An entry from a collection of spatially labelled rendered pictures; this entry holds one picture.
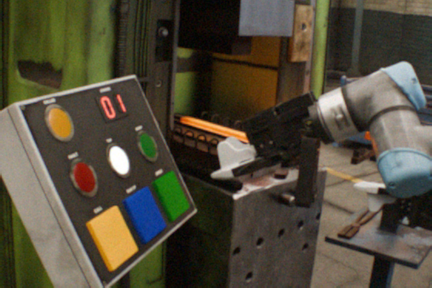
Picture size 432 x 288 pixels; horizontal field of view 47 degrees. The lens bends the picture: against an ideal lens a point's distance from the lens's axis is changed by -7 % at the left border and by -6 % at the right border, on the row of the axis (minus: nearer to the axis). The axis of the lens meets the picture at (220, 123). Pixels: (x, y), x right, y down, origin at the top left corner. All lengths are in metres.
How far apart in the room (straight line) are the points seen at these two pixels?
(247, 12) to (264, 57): 0.42
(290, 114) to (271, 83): 0.80
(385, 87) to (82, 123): 0.45
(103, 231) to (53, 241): 0.07
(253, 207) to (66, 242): 0.65
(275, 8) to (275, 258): 0.65
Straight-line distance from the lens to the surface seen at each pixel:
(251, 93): 1.66
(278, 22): 1.31
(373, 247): 1.62
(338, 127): 0.78
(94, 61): 1.13
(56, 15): 1.36
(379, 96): 0.76
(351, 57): 10.65
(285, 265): 1.49
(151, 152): 0.92
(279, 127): 0.80
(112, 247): 0.75
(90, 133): 0.81
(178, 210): 0.93
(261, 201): 1.29
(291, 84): 1.62
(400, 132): 0.72
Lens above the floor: 1.34
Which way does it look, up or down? 13 degrees down
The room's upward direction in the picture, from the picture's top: 4 degrees clockwise
